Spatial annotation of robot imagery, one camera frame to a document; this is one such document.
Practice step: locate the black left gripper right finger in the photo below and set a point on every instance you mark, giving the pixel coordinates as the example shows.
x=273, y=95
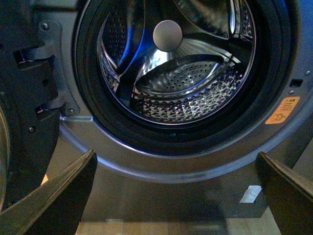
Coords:
x=289, y=195

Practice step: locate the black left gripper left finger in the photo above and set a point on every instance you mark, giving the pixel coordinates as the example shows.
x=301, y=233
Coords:
x=57, y=206

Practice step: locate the dark washing machine door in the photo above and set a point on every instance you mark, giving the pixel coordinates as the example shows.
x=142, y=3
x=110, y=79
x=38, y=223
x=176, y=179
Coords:
x=29, y=125

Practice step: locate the grey front-load washing machine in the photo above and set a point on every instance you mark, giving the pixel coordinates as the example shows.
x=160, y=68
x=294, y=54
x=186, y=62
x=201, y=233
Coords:
x=154, y=172

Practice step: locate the white tape strip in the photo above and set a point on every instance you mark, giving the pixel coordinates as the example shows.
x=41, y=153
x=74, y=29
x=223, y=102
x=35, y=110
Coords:
x=251, y=194

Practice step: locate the orange warning sticker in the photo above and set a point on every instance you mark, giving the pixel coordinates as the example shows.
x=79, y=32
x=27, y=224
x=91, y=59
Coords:
x=283, y=110

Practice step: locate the steel perforated washer drum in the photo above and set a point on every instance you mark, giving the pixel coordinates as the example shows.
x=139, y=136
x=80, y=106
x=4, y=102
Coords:
x=174, y=62

